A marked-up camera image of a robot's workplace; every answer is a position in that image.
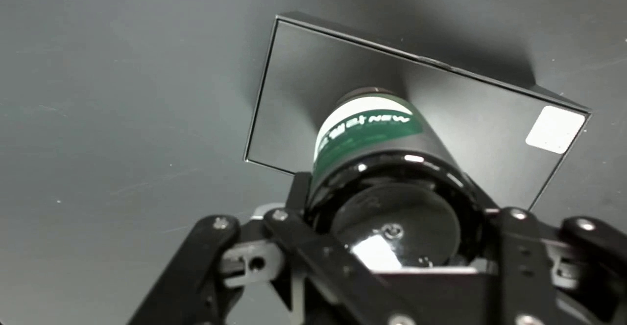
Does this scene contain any flat black box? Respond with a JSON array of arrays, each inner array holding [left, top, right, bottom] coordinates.
[[243, 12, 592, 213]]

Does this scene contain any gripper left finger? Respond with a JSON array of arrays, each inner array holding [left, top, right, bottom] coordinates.
[[127, 171, 418, 325]]

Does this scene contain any dark bottle with green label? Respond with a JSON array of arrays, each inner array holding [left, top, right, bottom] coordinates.
[[304, 87, 490, 272]]

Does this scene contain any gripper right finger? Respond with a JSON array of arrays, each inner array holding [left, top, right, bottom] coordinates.
[[460, 171, 627, 325]]

